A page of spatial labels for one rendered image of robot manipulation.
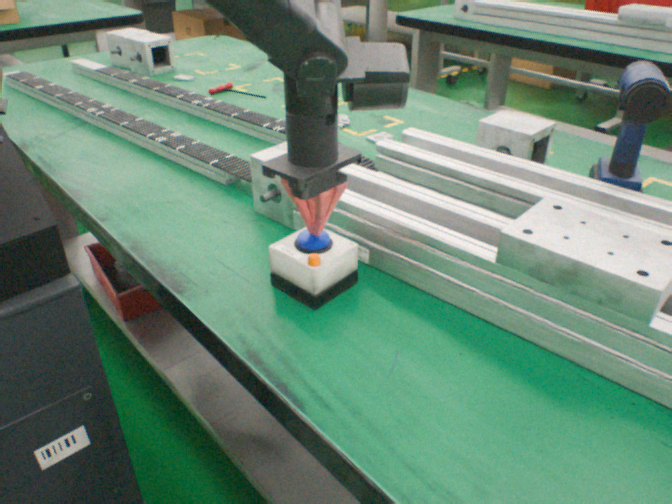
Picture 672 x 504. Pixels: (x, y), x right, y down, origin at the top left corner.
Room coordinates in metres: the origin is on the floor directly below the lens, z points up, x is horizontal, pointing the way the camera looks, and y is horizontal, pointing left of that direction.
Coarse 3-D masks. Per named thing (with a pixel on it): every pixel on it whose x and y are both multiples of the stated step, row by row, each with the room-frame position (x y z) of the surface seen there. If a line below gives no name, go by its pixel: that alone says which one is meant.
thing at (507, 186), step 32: (384, 160) 0.86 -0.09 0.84; (416, 160) 0.82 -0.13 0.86; (448, 160) 0.80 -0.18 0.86; (480, 160) 0.82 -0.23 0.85; (512, 160) 0.80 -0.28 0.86; (448, 192) 0.77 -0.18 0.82; (480, 192) 0.74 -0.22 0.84; (512, 192) 0.71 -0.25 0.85; (544, 192) 0.69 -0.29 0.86; (576, 192) 0.72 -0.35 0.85; (608, 192) 0.69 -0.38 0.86; (640, 224) 0.60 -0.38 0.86
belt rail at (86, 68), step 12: (84, 60) 1.68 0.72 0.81; (84, 72) 1.63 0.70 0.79; (96, 72) 1.57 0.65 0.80; (120, 84) 1.49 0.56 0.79; (132, 84) 1.45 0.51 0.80; (144, 96) 1.41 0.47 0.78; (156, 96) 1.38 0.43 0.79; (168, 96) 1.34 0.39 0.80; (180, 108) 1.31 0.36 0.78; (192, 108) 1.28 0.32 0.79; (204, 108) 1.24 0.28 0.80; (216, 120) 1.21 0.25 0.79; (228, 120) 1.19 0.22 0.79; (240, 120) 1.16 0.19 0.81; (252, 132) 1.13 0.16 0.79; (264, 132) 1.11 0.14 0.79; (276, 132) 1.08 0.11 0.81; (276, 144) 1.08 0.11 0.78
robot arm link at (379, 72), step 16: (352, 48) 0.58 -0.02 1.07; (368, 48) 0.58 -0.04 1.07; (384, 48) 0.58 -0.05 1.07; (400, 48) 0.59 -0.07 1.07; (304, 64) 0.51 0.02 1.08; (320, 64) 0.51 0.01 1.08; (352, 64) 0.56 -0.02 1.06; (368, 64) 0.56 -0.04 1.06; (384, 64) 0.57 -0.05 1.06; (400, 64) 0.57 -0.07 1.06; (304, 80) 0.52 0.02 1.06; (320, 80) 0.52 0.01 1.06; (336, 80) 0.55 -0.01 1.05; (352, 80) 0.55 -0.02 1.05; (368, 80) 0.57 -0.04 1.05; (384, 80) 0.57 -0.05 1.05; (400, 80) 0.57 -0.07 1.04; (304, 96) 0.54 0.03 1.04; (352, 96) 0.57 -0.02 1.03; (368, 96) 0.57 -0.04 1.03; (384, 96) 0.57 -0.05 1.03; (400, 96) 0.58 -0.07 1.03
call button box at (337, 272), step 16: (288, 240) 0.60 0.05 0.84; (336, 240) 0.60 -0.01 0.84; (272, 256) 0.58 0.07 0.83; (288, 256) 0.57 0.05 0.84; (304, 256) 0.56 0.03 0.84; (320, 256) 0.56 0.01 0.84; (336, 256) 0.57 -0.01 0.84; (352, 256) 0.58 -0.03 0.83; (272, 272) 0.59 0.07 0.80; (288, 272) 0.56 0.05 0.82; (304, 272) 0.55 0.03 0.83; (320, 272) 0.54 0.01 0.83; (336, 272) 0.56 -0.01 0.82; (352, 272) 0.59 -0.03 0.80; (288, 288) 0.57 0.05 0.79; (304, 288) 0.55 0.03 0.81; (320, 288) 0.54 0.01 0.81; (336, 288) 0.56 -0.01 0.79; (320, 304) 0.54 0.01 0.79
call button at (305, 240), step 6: (300, 234) 0.59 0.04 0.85; (306, 234) 0.59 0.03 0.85; (324, 234) 0.59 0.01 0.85; (300, 240) 0.58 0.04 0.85; (306, 240) 0.58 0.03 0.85; (312, 240) 0.58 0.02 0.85; (318, 240) 0.58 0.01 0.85; (324, 240) 0.58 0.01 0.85; (300, 246) 0.58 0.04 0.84; (306, 246) 0.57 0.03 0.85; (312, 246) 0.57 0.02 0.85; (318, 246) 0.57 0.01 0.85; (324, 246) 0.58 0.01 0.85
